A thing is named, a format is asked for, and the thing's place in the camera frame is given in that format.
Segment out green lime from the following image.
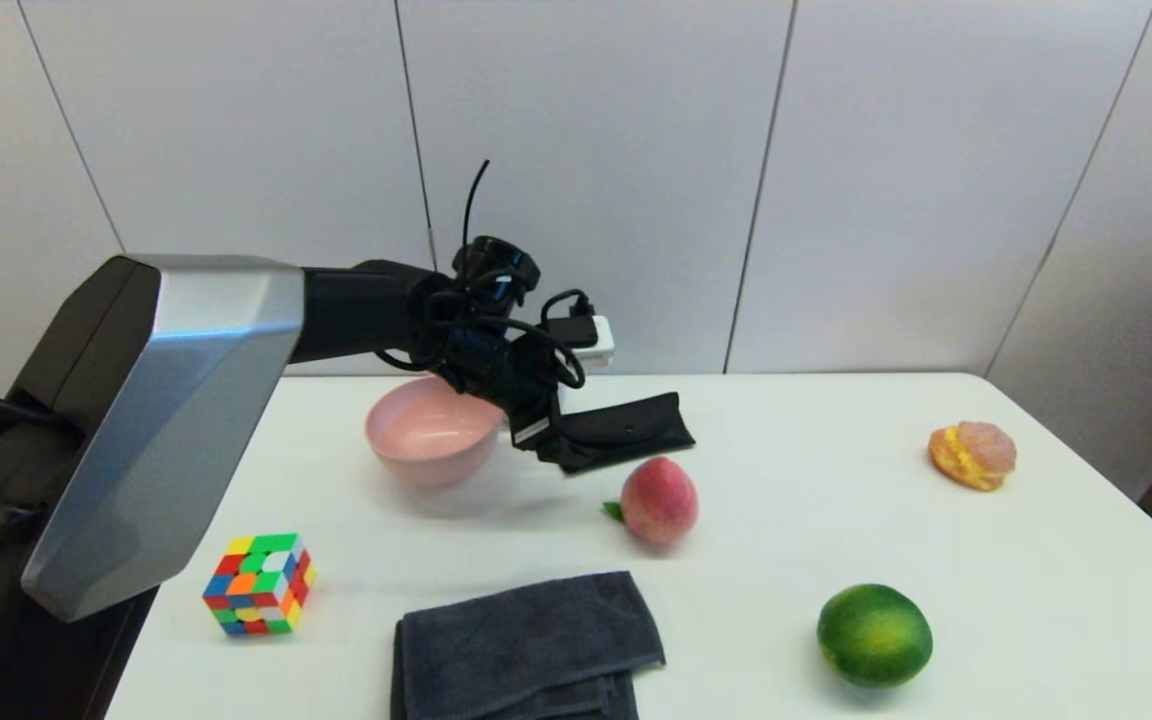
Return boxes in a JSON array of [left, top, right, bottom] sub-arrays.
[[816, 583, 934, 689]]

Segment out pink peach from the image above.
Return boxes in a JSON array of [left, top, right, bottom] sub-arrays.
[[603, 456, 700, 547]]

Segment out black glasses case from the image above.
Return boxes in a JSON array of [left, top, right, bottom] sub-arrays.
[[541, 392, 695, 476]]

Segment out pink bowl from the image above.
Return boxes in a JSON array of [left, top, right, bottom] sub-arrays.
[[366, 376, 505, 489]]

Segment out dark grey folded towel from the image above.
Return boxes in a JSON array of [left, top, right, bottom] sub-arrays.
[[391, 571, 667, 720]]

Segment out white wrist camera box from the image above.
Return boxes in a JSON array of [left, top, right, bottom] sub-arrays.
[[546, 315, 615, 368]]

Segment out thin black camera cable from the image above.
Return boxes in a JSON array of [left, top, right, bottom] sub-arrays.
[[376, 160, 592, 396]]

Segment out multicoloured puzzle cube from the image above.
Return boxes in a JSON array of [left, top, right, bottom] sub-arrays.
[[203, 532, 317, 637]]

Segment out cream puff pastry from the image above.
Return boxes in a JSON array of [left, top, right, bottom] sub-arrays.
[[928, 421, 1017, 492]]

